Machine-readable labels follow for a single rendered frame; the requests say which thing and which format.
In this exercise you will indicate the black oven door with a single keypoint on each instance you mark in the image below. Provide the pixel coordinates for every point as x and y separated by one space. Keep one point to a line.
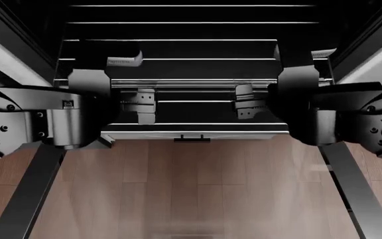
144 133

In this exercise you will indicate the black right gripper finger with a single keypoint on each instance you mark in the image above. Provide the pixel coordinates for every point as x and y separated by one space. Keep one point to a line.
322 54
245 99

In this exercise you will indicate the black robot frame bar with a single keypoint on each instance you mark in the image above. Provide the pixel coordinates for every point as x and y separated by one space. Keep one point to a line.
355 189
28 189

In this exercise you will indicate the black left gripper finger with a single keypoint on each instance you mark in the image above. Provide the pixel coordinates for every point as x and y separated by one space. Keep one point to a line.
145 104
124 61

